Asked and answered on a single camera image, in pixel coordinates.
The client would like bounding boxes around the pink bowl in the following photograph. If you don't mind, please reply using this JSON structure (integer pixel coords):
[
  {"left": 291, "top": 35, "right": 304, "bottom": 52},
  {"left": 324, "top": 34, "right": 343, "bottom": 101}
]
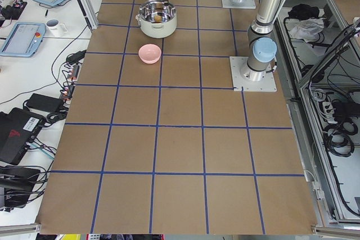
[{"left": 138, "top": 44, "right": 162, "bottom": 64}]

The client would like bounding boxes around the white mug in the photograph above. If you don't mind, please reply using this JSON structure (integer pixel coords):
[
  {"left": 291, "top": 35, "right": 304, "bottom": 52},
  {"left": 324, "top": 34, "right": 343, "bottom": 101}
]
[{"left": 46, "top": 19, "right": 68, "bottom": 37}]

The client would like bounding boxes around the teach pendant near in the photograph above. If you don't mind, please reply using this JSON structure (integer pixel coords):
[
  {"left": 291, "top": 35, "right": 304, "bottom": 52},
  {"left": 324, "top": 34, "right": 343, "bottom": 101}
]
[{"left": 1, "top": 22, "right": 46, "bottom": 57}]

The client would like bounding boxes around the black power brick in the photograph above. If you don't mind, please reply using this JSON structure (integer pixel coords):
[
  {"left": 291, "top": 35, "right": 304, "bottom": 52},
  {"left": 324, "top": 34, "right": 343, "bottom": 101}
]
[{"left": 25, "top": 93, "right": 64, "bottom": 113}]

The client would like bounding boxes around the pale green electric pot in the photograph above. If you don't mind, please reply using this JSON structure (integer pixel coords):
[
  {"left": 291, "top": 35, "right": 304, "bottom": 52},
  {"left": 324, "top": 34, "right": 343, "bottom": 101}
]
[{"left": 136, "top": 0, "right": 177, "bottom": 38}]

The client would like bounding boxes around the brown egg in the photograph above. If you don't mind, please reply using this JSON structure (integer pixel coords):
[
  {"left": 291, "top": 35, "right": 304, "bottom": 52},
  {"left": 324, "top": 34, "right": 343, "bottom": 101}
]
[{"left": 154, "top": 15, "right": 163, "bottom": 23}]

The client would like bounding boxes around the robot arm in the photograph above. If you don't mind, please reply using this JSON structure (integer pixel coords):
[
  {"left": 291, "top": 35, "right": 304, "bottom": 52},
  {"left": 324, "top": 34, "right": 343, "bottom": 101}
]
[{"left": 240, "top": 0, "right": 285, "bottom": 81}]

